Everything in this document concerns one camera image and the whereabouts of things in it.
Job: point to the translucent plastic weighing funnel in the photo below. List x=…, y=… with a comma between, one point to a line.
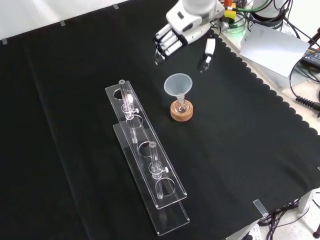
x=177, y=85

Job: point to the clear acrylic funnel stand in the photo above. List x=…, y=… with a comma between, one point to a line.
x=147, y=136

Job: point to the small round-bottom glass flask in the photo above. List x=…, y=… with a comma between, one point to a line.
x=180, y=107

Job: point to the black bench cloth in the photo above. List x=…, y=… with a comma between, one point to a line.
x=75, y=125

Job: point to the grey tape piece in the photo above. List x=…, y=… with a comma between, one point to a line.
x=63, y=23
x=5, y=41
x=115, y=6

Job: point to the yellow stop button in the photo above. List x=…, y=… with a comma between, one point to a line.
x=230, y=13

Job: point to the pale board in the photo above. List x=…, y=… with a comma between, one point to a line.
x=270, y=50

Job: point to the clear tape piece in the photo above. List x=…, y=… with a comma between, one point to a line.
x=260, y=207

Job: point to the white power strip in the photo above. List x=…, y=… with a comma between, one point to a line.
x=253, y=232

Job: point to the black power adapter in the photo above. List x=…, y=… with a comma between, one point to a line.
x=312, y=58

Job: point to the white bench leg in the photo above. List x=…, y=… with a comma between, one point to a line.
x=308, y=200

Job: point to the black tripod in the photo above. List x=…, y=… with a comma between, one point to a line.
x=315, y=37

